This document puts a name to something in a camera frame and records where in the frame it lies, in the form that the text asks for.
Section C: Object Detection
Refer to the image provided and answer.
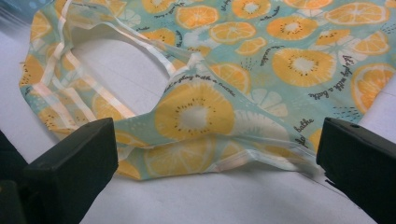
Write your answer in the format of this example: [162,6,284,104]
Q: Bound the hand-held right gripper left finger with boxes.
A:
[22,117,120,224]

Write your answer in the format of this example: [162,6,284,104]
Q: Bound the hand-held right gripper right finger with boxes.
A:
[316,117,396,224]

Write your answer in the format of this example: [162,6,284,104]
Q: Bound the citrus print fabric bag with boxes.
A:
[18,0,396,182]

